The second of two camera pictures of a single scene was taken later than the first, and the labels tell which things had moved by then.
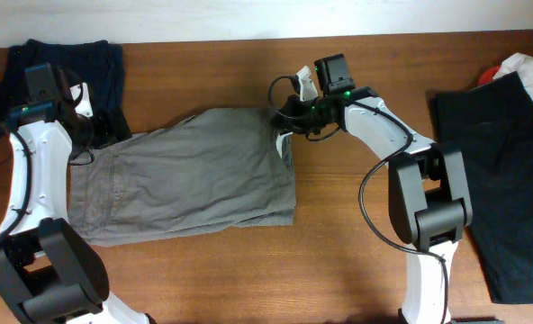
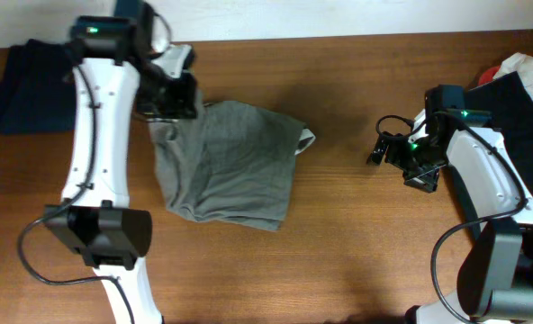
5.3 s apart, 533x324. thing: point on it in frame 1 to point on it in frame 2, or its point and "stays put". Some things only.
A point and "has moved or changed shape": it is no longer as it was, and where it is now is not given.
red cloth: x=487 y=76 stays put
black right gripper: x=292 y=108 to x=424 y=180
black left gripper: x=81 y=151 to x=178 y=108
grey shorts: x=217 y=170 has moved or changed shape
